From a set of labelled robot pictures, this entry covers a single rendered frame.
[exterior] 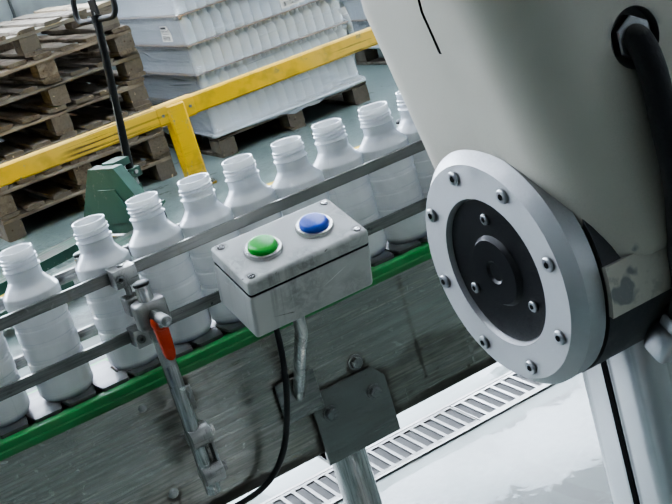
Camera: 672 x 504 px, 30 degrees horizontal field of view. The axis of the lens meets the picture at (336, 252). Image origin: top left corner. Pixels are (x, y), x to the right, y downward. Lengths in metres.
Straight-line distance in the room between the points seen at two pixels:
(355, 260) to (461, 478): 1.81
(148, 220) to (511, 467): 1.80
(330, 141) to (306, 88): 5.89
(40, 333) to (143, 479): 0.19
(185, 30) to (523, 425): 4.30
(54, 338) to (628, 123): 0.76
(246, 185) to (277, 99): 5.86
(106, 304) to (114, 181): 4.39
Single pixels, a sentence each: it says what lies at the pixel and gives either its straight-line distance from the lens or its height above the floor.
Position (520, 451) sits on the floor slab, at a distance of 3.08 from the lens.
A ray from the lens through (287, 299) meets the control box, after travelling 1.23.
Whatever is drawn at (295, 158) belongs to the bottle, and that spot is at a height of 1.15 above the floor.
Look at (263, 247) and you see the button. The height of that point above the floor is 1.12.
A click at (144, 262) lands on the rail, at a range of 1.34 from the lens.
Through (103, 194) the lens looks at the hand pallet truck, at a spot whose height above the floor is 0.28.
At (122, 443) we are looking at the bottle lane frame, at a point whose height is 0.94.
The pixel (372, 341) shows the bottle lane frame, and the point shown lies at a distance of 1.45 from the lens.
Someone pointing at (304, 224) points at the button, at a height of 1.12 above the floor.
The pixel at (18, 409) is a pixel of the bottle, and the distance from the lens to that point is 1.35.
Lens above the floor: 1.46
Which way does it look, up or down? 17 degrees down
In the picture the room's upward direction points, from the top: 17 degrees counter-clockwise
